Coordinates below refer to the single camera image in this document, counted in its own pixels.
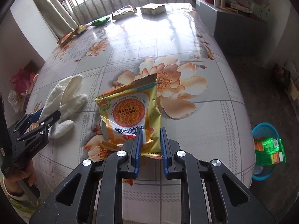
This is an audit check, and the white tissue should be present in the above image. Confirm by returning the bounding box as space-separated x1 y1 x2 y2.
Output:
38 74 87 139

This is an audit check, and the yellow instant noodle packet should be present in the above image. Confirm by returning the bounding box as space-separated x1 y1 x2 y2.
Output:
94 73 161 159

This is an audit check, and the person's left hand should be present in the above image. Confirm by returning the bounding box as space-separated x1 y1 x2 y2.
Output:
4 160 37 196

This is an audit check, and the pink plastic bag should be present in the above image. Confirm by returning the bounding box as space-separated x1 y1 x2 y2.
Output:
10 68 39 96

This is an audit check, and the floral plastic tablecloth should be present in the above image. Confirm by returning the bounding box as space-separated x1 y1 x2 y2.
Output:
27 4 255 223

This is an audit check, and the large yellow noodle packet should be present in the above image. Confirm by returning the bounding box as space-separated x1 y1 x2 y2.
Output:
57 32 76 46

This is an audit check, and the grey curtain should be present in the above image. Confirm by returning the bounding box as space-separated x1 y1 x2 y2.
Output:
33 0 78 38

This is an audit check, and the green red snack bag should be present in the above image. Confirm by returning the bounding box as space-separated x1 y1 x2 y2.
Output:
254 137 286 166

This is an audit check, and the crumpled yellow snack bag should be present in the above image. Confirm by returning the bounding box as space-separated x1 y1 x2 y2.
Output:
73 24 89 36

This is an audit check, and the blue plastic waste basket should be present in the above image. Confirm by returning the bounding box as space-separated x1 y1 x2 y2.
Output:
252 122 286 181

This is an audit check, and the green snack packet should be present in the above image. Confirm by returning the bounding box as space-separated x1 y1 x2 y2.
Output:
89 16 110 26

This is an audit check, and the small yellow noodle packet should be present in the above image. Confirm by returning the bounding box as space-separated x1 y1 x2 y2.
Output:
112 5 137 21

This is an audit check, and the small gold carton box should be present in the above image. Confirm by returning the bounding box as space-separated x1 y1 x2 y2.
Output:
140 3 166 15

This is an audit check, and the grey cabinet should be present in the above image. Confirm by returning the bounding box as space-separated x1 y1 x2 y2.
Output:
196 0 268 56

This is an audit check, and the green plastic basket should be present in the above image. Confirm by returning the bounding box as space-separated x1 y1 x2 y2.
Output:
250 3 269 22

